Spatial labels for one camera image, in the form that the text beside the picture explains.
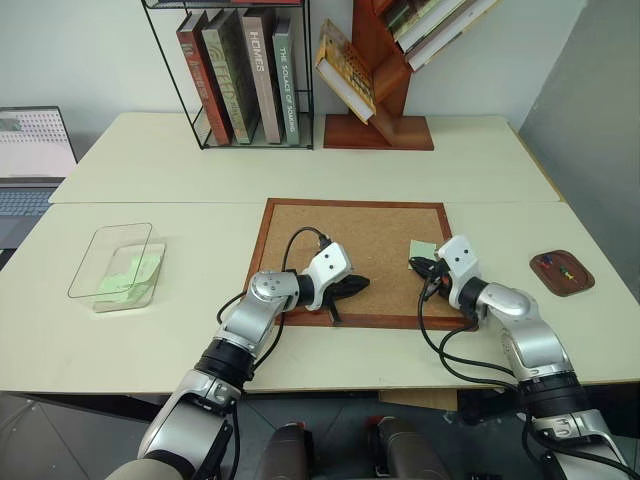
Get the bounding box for white cover book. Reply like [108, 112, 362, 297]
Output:
[394, 0, 482, 55]

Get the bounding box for yellow patterned book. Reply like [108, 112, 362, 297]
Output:
[314, 18, 379, 124]

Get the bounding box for green patterned book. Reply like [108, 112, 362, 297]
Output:
[201, 8, 261, 146]

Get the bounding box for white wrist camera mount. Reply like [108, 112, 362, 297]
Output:
[437, 235, 481, 308]
[303, 243, 353, 312]

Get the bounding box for wood framed cork board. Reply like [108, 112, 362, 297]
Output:
[248, 198, 479, 331]

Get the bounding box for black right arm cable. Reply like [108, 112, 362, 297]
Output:
[417, 272, 526, 397]

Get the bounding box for grey laptop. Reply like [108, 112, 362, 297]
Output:
[0, 105, 79, 257]

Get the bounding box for brown HOMES book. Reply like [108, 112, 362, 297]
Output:
[238, 7, 285, 145]

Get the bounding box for wooden board under table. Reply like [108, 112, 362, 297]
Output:
[378, 388, 459, 413]

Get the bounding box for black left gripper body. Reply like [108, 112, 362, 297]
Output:
[324, 277, 355, 302]

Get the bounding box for pile of green notes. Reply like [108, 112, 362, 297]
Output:
[98, 254, 164, 304]

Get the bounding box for black wire book rack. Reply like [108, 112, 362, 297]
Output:
[141, 0, 315, 151]

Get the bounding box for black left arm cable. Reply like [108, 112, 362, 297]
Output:
[215, 227, 332, 382]

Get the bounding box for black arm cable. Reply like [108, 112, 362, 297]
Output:
[215, 227, 332, 382]
[417, 272, 526, 397]

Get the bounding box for wooden tree bookshelf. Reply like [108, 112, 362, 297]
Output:
[323, 0, 503, 151]

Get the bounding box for green sticky note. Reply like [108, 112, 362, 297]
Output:
[408, 239, 437, 272]

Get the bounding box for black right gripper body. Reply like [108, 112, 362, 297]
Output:
[422, 258, 451, 301]

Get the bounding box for green cover book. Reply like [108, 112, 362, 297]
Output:
[381, 0, 451, 42]

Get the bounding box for teal Solace book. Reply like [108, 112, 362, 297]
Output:
[272, 14, 302, 147]

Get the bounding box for brown oval tray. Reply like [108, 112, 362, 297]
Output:
[529, 248, 597, 299]

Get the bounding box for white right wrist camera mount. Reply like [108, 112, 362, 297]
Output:
[437, 235, 481, 308]

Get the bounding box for clear plastic box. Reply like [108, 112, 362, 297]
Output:
[67, 222, 169, 314]

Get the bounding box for white book with dark edge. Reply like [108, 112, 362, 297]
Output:
[404, 0, 504, 73]

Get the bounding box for red cover book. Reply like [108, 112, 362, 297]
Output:
[175, 10, 235, 147]

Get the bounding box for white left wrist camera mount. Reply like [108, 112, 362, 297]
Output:
[303, 243, 353, 312]

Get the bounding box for dark brown rounded shape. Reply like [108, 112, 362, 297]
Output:
[254, 422, 316, 480]
[367, 415, 451, 480]

